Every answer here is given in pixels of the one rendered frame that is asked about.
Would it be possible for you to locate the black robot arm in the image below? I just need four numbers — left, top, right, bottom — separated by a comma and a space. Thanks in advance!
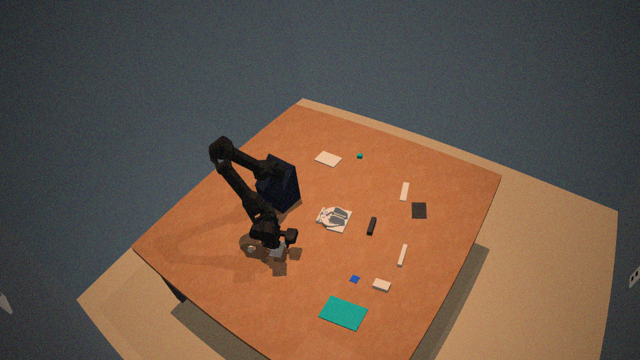
209, 136, 287, 249

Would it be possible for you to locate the teal flat rectangular plate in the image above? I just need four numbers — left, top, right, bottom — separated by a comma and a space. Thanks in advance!
318, 295, 368, 332

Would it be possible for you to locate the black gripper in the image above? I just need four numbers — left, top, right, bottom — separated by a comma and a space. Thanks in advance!
249, 218, 299, 249

